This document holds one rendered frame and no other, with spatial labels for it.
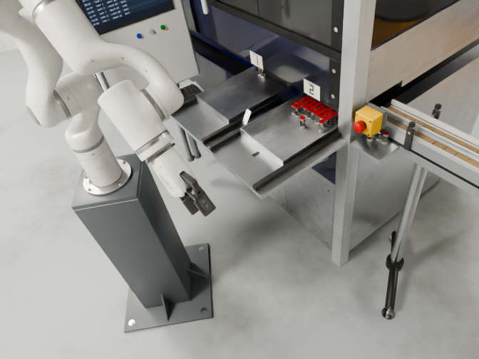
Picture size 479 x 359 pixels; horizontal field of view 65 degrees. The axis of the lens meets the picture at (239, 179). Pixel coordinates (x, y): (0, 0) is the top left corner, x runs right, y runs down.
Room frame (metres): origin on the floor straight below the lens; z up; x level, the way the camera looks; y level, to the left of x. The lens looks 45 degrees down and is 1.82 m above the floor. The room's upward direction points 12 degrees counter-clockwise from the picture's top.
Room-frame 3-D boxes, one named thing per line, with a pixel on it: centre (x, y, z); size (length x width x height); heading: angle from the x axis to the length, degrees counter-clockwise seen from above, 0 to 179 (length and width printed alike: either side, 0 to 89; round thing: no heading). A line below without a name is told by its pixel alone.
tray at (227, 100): (1.44, -0.10, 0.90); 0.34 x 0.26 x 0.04; 117
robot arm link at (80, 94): (1.13, 0.47, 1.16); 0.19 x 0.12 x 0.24; 126
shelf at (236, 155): (1.26, -0.11, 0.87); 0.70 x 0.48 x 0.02; 27
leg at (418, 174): (0.91, -0.66, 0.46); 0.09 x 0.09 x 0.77; 27
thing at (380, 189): (2.15, -0.40, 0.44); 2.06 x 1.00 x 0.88; 27
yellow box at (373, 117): (0.97, -0.47, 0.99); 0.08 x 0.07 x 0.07; 117
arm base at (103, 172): (1.12, 0.50, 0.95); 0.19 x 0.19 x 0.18
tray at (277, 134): (1.14, -0.25, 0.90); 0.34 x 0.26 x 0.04; 117
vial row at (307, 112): (1.18, -0.33, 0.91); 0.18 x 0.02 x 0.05; 27
